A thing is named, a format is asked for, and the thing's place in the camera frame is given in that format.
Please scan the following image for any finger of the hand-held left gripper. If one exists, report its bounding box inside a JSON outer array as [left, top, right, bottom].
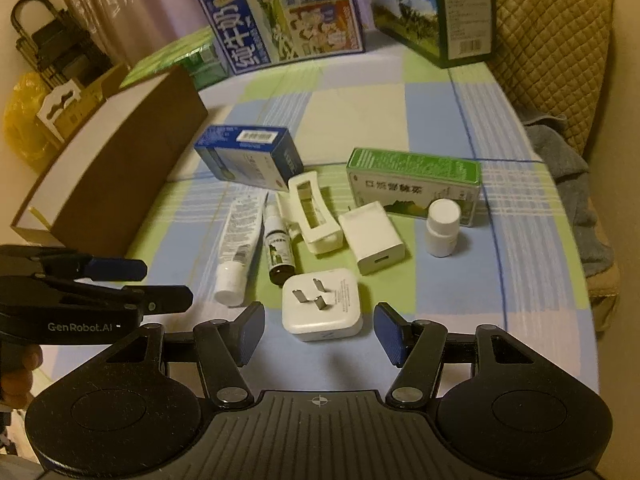
[[31, 249, 148, 284], [50, 284, 194, 317]]

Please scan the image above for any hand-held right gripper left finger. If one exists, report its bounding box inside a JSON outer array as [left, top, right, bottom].
[[107, 301, 267, 407]]

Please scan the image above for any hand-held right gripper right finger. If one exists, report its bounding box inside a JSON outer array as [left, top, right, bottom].
[[373, 301, 536, 407]]

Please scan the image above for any white ointment tube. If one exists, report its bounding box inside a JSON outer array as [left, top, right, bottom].
[[214, 194, 271, 307]]

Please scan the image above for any brown and white storage box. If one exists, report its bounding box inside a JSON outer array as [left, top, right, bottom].
[[10, 62, 208, 261]]

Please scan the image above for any white plastic holder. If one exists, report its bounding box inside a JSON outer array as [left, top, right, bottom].
[[276, 171, 346, 255]]

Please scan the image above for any green medicine box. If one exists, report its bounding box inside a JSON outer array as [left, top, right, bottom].
[[346, 147, 483, 228]]

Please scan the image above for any blue medicine box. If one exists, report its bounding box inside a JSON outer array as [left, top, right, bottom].
[[194, 125, 305, 192]]

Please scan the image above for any person's left hand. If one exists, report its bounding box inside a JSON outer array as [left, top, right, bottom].
[[0, 345, 44, 404]]

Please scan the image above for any white plug adapter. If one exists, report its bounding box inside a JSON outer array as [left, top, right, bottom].
[[281, 267, 365, 342]]

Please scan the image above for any small brown spray bottle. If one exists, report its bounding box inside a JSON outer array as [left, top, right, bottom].
[[263, 195, 296, 286]]

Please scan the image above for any white USB charger block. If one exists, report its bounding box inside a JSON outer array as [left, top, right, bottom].
[[339, 201, 412, 276]]

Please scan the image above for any white pill bottle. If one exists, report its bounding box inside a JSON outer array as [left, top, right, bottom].
[[425, 199, 462, 258]]

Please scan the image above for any yellow plastic bag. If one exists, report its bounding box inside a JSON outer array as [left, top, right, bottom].
[[4, 72, 61, 171]]

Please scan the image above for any brown cardboard carton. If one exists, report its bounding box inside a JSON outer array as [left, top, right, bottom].
[[36, 62, 130, 143]]

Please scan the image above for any checked tablecloth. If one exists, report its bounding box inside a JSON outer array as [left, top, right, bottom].
[[120, 27, 608, 396]]

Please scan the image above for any green pack of drink cartons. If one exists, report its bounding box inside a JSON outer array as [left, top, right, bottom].
[[120, 27, 226, 92]]

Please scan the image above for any black rack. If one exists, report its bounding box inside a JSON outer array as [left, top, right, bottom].
[[10, 0, 113, 93]]

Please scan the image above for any grey cloth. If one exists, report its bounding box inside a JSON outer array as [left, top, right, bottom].
[[522, 120, 618, 273]]

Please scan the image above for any blue milk carton box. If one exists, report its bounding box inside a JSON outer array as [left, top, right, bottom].
[[194, 0, 366, 78]]

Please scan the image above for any green and blue milk box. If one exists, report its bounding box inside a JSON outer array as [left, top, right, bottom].
[[371, 0, 497, 69]]

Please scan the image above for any beige quilted chair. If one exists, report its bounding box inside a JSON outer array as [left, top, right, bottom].
[[487, 0, 623, 333]]

